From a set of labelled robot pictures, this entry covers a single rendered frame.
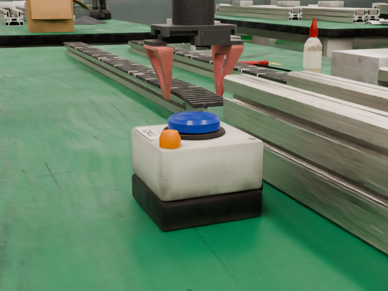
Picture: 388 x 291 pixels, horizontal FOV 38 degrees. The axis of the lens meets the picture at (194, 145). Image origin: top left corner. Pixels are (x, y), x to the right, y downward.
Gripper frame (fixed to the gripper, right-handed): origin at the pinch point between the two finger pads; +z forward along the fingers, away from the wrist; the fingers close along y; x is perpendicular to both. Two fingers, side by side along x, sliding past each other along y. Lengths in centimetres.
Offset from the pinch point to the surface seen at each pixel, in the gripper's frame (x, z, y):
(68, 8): 195, -7, 17
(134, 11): 1069, 18, 299
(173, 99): 2.6, 1.3, -2.0
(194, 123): -34.5, -3.9, -13.7
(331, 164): -39.2, -1.1, -5.0
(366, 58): -18.5, -5.9, 14.0
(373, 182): -43.9, -1.2, -5.0
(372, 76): -19.7, -3.9, 14.0
